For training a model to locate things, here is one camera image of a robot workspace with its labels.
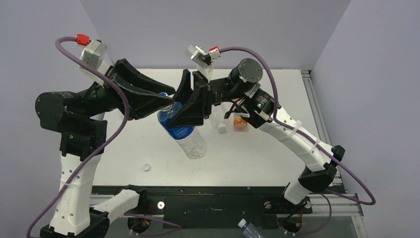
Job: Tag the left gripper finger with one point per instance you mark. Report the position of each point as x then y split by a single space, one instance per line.
134 77
141 103

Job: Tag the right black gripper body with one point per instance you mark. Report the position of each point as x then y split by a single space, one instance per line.
203 96

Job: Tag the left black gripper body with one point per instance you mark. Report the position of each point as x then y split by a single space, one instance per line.
104 98

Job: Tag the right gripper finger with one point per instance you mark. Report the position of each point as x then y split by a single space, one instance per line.
191 112
184 90

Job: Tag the clear bottle blue label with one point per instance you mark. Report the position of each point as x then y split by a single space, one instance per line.
187 137

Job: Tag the blue-white bottle cap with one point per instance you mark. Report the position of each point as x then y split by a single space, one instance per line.
146 167

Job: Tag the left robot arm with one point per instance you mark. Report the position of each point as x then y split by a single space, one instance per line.
83 140

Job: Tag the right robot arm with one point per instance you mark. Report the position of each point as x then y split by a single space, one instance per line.
241 87

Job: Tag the large clear empty bottle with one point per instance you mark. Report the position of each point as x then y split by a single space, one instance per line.
217 119

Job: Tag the orange drink bottle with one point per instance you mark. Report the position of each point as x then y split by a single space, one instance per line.
239 124

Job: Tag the water bottle under table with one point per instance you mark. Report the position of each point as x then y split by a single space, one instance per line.
249 230

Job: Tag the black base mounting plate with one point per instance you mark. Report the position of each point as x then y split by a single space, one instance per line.
218 207

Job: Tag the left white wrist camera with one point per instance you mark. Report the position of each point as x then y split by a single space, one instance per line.
93 53

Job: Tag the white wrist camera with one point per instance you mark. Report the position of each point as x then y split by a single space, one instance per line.
205 61
93 53

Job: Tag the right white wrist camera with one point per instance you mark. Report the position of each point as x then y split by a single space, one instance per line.
205 61

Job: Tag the aluminium frame rail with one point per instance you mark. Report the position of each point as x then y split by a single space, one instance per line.
316 111

